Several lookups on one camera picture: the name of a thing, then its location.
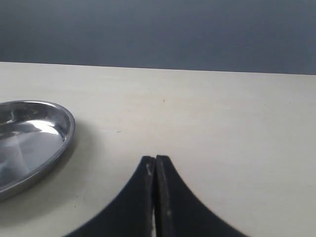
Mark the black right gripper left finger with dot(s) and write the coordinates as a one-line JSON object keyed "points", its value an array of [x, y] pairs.
{"points": [[130, 213]]}

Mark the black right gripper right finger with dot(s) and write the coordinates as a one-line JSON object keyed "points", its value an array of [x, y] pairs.
{"points": [[179, 213]]}

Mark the round stainless steel tray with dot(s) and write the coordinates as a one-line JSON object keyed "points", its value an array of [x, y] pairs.
{"points": [[33, 137]]}

